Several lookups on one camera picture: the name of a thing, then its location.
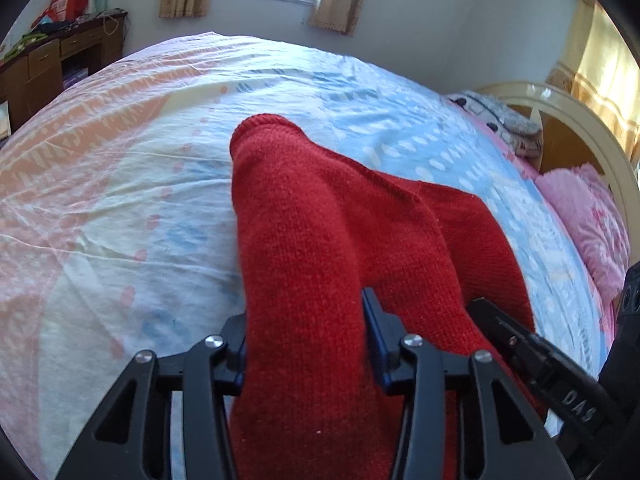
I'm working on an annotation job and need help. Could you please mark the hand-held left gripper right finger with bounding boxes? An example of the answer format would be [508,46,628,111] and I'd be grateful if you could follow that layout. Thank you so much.
[361,287,576,480]

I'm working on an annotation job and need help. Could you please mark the wooden bed headboard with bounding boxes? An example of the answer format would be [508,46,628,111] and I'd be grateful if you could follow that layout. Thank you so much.
[475,81,640,221]

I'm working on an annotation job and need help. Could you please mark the yellow curtain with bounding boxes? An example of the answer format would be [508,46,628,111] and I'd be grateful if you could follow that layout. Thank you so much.
[545,0,640,161]

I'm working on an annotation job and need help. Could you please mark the red knitted sweater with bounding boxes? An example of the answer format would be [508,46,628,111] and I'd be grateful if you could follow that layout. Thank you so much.
[229,114,548,480]

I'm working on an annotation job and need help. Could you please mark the wooden desk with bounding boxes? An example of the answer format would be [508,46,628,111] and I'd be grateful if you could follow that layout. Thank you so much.
[0,8,128,133]

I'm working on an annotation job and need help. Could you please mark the grey fuzzy pillow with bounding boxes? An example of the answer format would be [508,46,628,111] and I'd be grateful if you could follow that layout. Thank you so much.
[462,91,543,133]

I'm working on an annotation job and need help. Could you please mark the white patterned pillow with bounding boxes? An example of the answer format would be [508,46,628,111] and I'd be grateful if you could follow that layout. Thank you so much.
[447,92,543,158]

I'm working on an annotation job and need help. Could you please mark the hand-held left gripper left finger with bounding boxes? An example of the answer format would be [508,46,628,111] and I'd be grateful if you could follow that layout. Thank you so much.
[54,310,249,480]

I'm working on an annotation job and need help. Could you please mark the red gift bag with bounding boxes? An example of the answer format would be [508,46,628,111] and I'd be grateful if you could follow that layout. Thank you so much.
[31,0,91,28]

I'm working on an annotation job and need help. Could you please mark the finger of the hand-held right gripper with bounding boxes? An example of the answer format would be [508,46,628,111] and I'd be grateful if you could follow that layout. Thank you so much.
[465,298,613,433]

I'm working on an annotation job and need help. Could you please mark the polka-dot bed sheet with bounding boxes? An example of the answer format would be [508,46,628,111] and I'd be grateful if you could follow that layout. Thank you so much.
[0,34,618,480]

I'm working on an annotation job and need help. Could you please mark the green packets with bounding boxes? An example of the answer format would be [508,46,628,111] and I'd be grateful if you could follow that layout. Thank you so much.
[5,32,48,58]

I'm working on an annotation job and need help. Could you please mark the pink pillow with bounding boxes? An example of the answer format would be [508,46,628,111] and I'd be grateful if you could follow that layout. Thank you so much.
[536,162,632,303]

